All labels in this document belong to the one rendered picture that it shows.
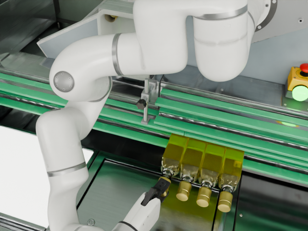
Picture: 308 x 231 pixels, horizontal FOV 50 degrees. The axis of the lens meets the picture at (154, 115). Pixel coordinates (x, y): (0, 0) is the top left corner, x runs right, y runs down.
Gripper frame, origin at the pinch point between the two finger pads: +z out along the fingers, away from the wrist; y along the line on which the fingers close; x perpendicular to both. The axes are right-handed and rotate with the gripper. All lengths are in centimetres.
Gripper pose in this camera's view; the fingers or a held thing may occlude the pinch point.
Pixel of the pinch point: (161, 190)
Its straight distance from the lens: 93.1
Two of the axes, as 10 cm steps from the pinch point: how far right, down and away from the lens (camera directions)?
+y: 0.5, -7.4, -6.7
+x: -8.4, -3.9, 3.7
